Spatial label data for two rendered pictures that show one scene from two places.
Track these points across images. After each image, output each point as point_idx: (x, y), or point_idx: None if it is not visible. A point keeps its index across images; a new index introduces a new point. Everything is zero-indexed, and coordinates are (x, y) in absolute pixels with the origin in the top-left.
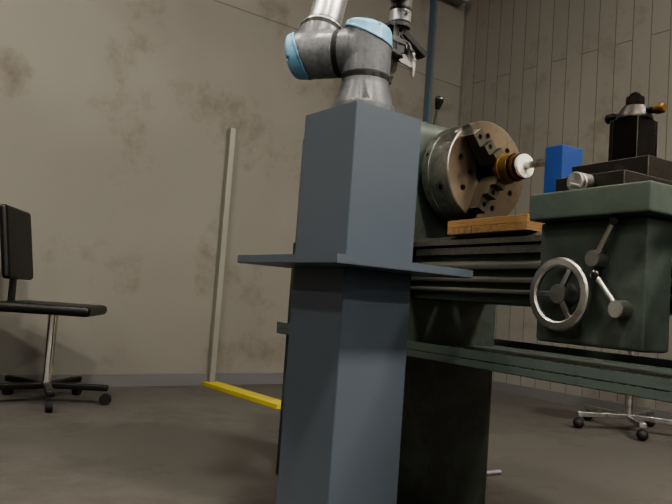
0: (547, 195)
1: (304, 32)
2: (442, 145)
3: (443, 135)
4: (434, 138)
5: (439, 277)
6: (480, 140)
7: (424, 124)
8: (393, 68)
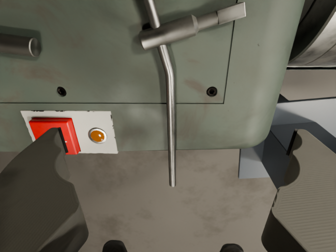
0: None
1: None
2: (331, 64)
3: (335, 52)
4: (306, 54)
5: (317, 98)
6: None
7: (286, 61)
8: (83, 213)
